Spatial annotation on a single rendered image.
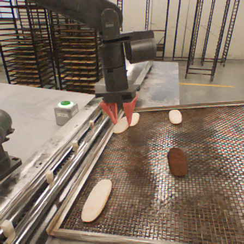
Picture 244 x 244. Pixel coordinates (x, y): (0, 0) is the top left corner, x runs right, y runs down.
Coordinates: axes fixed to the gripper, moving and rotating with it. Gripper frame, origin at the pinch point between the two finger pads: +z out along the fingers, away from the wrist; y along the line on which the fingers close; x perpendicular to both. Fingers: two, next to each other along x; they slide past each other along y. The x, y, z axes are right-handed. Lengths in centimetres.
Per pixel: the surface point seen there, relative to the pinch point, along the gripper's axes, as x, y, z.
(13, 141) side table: 2.8, 39.9, 6.8
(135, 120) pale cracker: -9.8, -0.3, 4.0
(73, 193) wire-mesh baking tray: 22.0, 3.3, 5.2
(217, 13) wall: -705, -60, -27
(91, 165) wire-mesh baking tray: 13.3, 3.9, 5.1
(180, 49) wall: -695, 46, 63
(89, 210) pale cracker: 25.6, -2.3, 4.4
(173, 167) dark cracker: 12.4, -14.6, 4.1
